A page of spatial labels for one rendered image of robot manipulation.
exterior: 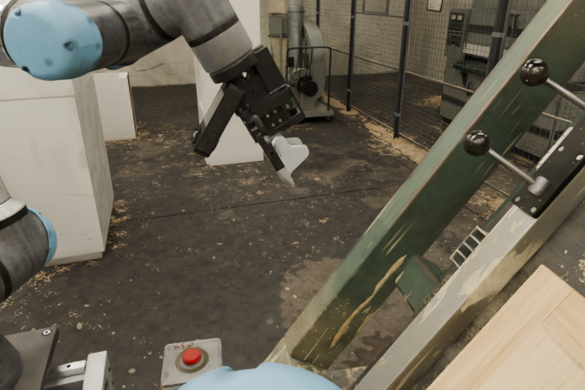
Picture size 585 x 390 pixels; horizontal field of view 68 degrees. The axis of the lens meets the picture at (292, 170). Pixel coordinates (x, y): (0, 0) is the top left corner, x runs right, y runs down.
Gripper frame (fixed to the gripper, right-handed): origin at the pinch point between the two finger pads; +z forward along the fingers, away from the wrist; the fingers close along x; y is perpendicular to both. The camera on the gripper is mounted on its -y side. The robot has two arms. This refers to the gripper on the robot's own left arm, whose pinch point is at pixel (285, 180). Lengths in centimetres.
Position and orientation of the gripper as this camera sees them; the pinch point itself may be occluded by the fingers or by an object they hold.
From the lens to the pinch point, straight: 68.5
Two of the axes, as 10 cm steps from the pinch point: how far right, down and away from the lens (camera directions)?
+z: 4.5, 7.7, 4.5
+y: 8.5, -5.2, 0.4
